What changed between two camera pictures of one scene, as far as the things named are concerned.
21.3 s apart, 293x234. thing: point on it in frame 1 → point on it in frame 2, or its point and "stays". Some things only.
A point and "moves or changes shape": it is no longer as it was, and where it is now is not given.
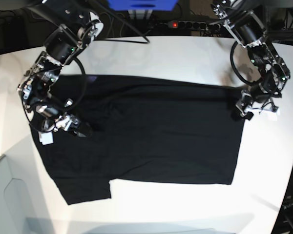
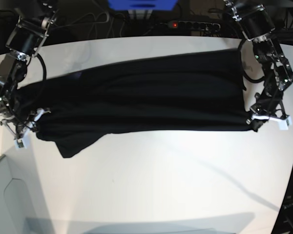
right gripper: x=247 y=103 → x=264 y=109
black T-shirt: x=143 y=129 moves or changes shape
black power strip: x=194 y=25 stays
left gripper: x=67 y=123 → x=20 y=126
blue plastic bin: x=142 y=5 stays
